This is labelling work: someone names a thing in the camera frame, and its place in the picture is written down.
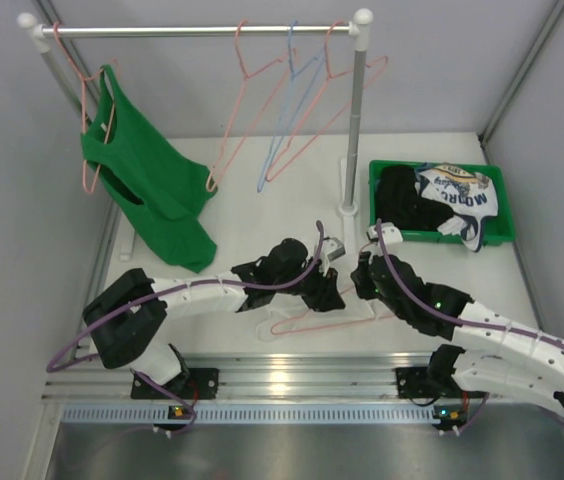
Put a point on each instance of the blue hanger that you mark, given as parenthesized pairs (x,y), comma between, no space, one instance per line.
(302,78)

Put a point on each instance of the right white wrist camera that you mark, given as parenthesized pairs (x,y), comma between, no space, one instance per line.
(391,235)

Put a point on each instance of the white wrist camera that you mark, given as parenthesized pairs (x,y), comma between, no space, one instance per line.
(391,235)
(332,249)

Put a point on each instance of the pink hanger with green top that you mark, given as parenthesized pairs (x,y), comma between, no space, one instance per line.
(88,184)

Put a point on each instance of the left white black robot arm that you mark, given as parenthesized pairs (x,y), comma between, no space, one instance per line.
(125,319)

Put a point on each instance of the black garment in bin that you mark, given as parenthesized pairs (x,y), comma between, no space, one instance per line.
(397,201)

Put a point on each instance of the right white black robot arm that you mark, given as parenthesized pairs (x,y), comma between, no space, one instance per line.
(482,351)

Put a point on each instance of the green tank top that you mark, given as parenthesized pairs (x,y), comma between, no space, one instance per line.
(160,191)

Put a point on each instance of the silver clothes rack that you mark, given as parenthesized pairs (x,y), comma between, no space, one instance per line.
(357,28)

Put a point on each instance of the grey slotted cable duct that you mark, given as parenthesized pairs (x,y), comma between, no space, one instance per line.
(259,414)

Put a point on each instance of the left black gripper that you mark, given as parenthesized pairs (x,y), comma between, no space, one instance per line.
(320,288)

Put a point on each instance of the aluminium mounting rail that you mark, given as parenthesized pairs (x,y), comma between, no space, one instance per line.
(272,377)

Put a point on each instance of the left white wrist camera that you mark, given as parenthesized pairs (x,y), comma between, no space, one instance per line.
(332,249)

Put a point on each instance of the white blue printed jersey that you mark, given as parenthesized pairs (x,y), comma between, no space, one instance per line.
(472,198)

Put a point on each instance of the white tank top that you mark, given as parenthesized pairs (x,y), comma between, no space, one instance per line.
(282,320)

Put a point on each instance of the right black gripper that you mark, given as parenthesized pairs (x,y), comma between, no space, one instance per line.
(361,276)

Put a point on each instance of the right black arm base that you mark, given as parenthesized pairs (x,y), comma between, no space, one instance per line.
(414,384)

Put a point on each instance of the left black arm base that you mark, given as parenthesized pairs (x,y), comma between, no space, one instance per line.
(202,383)

